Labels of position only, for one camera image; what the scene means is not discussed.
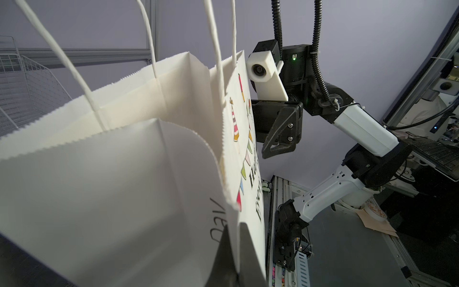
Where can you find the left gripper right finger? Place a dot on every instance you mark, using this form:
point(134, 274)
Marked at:
point(250, 274)

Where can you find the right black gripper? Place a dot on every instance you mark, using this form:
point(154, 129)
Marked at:
point(278, 126)

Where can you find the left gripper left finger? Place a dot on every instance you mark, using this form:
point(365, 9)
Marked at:
point(223, 272)

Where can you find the white paper bag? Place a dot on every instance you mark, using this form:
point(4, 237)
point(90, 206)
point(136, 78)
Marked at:
point(132, 185)

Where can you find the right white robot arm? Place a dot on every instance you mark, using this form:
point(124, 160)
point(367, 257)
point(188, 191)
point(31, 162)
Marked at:
point(289, 84)

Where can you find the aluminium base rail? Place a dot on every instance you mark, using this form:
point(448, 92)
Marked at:
point(287, 249)

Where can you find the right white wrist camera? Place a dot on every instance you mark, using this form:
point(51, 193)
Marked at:
point(264, 66)

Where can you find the white wire wall shelf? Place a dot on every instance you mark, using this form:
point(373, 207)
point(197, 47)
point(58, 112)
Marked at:
point(29, 90)

